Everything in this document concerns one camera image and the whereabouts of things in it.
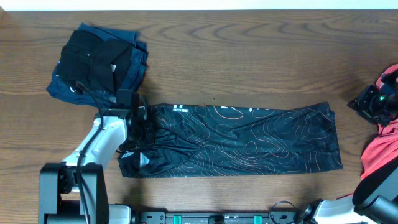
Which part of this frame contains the black mounting rail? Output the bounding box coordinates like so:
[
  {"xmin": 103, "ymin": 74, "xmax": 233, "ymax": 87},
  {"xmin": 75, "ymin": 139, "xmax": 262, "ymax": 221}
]
[{"xmin": 140, "ymin": 211, "xmax": 297, "ymax": 224}]

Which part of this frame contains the folded black garment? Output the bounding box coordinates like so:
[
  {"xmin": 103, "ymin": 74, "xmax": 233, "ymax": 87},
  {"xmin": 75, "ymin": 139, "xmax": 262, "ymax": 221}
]
[{"xmin": 57, "ymin": 30, "xmax": 133, "ymax": 93}]

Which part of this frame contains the red shirt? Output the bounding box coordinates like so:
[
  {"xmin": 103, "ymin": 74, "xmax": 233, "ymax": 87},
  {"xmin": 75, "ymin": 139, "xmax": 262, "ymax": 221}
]
[{"xmin": 360, "ymin": 64, "xmax": 397, "ymax": 180}]

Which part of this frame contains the left black cable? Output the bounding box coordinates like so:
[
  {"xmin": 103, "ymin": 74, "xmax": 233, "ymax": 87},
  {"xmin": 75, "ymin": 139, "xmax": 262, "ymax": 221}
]
[{"xmin": 75, "ymin": 81, "xmax": 106, "ymax": 224}]

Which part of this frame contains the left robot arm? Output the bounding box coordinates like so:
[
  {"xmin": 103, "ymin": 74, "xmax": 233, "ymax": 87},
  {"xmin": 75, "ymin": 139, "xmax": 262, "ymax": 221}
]
[{"xmin": 38, "ymin": 90, "xmax": 147, "ymax": 224}]

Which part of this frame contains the folded navy blue garment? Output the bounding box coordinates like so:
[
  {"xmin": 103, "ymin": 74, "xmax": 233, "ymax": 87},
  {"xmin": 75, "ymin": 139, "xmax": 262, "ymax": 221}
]
[{"xmin": 47, "ymin": 23, "xmax": 149, "ymax": 108}]

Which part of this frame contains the black shirt with orange lines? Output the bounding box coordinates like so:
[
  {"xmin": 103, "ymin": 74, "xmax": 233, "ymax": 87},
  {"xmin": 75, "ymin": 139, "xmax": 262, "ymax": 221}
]
[{"xmin": 118, "ymin": 103, "xmax": 343, "ymax": 178}]

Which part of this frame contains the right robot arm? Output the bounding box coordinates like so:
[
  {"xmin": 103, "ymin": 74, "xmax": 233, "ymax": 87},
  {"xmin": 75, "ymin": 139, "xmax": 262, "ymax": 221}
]
[{"xmin": 294, "ymin": 65, "xmax": 397, "ymax": 223}]

